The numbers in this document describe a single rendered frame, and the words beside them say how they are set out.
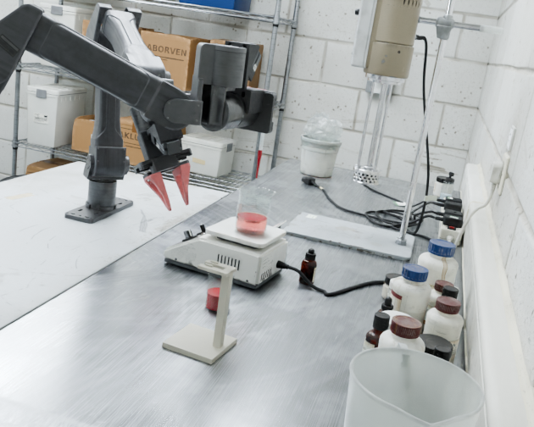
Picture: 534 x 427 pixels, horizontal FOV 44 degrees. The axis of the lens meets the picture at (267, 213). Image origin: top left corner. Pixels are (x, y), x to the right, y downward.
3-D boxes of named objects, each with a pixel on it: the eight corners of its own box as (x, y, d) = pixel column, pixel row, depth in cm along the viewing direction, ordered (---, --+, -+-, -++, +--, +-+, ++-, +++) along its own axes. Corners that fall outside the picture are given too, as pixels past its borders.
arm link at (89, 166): (130, 157, 146) (123, 152, 151) (91, 156, 141) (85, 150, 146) (128, 185, 148) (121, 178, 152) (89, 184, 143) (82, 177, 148)
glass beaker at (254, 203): (236, 238, 118) (242, 193, 115) (230, 227, 124) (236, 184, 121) (273, 241, 120) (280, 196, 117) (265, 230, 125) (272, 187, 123)
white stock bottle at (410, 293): (424, 330, 111) (438, 268, 108) (417, 344, 106) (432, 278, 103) (387, 319, 114) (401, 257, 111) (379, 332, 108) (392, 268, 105)
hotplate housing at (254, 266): (161, 263, 124) (165, 223, 122) (196, 246, 136) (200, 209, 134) (267, 296, 116) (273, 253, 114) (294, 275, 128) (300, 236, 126)
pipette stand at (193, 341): (161, 346, 93) (170, 262, 89) (190, 327, 100) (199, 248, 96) (211, 364, 90) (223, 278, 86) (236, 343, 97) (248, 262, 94)
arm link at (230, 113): (218, 81, 103) (195, 82, 97) (250, 87, 101) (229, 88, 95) (213, 124, 105) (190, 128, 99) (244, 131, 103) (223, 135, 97)
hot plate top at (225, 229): (203, 232, 120) (203, 228, 120) (232, 219, 131) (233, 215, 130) (261, 249, 115) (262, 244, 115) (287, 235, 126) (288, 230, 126)
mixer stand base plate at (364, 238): (281, 233, 153) (282, 229, 153) (300, 214, 172) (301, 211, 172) (409, 262, 146) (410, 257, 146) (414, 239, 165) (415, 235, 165)
